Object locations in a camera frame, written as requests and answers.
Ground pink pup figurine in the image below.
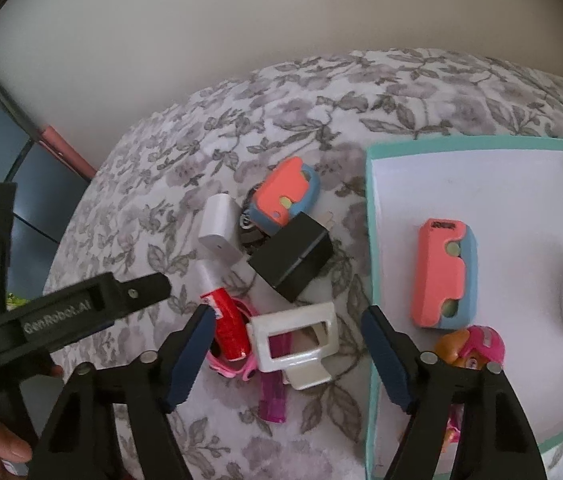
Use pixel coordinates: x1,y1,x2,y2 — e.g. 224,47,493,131
434,325,506,453

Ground pink plastic glasses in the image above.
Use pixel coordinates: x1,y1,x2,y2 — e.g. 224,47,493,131
206,298,258,382

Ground coral blue toy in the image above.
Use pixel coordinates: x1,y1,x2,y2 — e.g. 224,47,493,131
411,218,478,330
249,156,321,236

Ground magenta plastic piece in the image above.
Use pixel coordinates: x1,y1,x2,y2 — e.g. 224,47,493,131
259,333,291,424

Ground white rectangular frame clip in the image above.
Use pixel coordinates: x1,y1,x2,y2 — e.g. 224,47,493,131
247,301,339,391

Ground red white tube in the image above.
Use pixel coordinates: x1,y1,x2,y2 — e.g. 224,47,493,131
197,259,251,362

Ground white small charger cube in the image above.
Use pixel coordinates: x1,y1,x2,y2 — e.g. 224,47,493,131
198,193,242,266

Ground black toy car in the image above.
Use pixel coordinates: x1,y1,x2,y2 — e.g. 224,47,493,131
238,184,268,254

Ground black power adapter block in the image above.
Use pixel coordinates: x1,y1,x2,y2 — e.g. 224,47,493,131
248,212,333,302

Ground floral grey white blanket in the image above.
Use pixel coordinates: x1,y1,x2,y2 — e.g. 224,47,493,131
46,49,563,479

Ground pink bed frame edge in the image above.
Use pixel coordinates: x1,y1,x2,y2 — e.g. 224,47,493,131
40,126,96,181

